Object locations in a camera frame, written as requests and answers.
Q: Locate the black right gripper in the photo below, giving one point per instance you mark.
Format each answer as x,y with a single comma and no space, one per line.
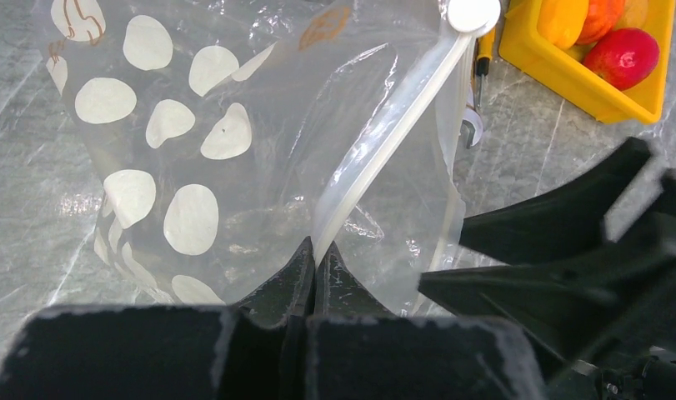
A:
597,316

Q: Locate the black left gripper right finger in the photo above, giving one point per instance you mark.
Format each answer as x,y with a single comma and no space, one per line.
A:
356,349

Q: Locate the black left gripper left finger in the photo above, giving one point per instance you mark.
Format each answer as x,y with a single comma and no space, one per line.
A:
252,349

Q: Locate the red apple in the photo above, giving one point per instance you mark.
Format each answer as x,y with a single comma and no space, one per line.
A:
624,57

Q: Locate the clear spotted zip top bag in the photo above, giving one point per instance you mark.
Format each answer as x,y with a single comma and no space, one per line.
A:
225,133

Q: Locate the yellow bell pepper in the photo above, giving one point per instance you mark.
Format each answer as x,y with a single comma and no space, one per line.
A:
560,22

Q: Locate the orange pumpkin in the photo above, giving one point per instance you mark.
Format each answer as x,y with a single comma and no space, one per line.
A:
601,17

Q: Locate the silver wrench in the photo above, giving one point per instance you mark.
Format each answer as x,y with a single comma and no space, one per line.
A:
472,123

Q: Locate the yellow plastic tray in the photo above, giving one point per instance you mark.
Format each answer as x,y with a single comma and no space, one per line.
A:
561,71

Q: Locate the yellow potato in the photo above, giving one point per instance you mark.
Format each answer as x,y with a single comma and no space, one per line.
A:
634,14

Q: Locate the yellow handled screwdriver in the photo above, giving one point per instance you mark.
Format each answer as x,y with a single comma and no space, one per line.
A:
483,58

